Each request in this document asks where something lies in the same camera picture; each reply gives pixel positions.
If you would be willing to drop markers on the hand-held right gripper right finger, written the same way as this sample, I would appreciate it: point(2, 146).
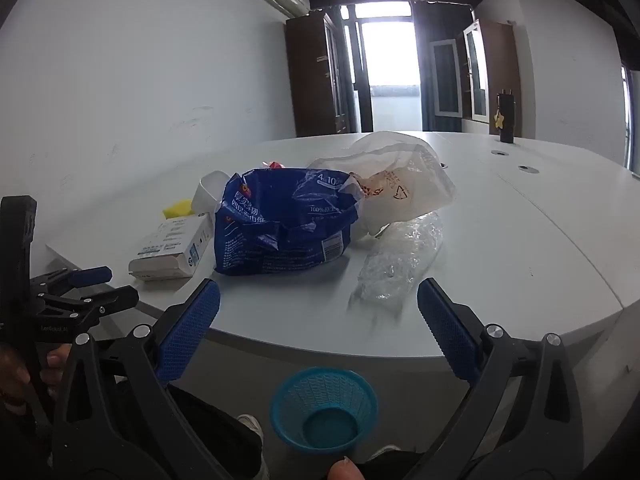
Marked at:
point(447, 330)

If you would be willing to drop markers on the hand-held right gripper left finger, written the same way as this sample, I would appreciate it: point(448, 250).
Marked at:
point(190, 330)

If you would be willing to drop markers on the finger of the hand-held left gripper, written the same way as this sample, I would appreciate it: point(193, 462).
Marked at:
point(112, 300)
point(92, 276)

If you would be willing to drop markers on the blue plastic packaging bag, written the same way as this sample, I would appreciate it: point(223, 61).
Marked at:
point(280, 230)

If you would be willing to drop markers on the blue plastic mesh basket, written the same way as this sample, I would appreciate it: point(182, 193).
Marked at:
point(325, 395)

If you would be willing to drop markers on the white translucent plastic bag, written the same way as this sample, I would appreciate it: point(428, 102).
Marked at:
point(405, 180)

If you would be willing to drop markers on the orange white packet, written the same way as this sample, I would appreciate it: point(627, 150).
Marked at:
point(274, 164)

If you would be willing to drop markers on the person's left hand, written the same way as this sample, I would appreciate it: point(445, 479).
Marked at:
point(11, 375)

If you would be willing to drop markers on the person's right hand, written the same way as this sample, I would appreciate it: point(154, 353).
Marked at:
point(345, 471)

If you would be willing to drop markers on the white cardboard box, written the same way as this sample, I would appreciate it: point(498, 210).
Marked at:
point(170, 245)

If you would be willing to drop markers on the crumpled clear plastic wrap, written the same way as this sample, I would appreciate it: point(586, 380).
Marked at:
point(395, 260)

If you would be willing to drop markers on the yellow sponge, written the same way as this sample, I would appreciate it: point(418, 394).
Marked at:
point(177, 208)

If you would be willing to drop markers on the white cup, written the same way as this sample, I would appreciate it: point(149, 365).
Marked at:
point(207, 192)

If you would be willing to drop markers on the black device with yellow star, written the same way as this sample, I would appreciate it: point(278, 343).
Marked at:
point(506, 120)

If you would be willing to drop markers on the brown cabinet with glass doors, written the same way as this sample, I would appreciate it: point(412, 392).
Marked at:
point(500, 75)

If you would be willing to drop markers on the side window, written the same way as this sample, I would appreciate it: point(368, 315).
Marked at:
point(631, 120)

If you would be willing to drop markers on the brown wooden cabinet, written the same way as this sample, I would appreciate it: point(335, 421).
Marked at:
point(310, 75)

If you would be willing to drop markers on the bright balcony door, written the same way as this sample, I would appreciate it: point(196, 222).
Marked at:
point(387, 50)

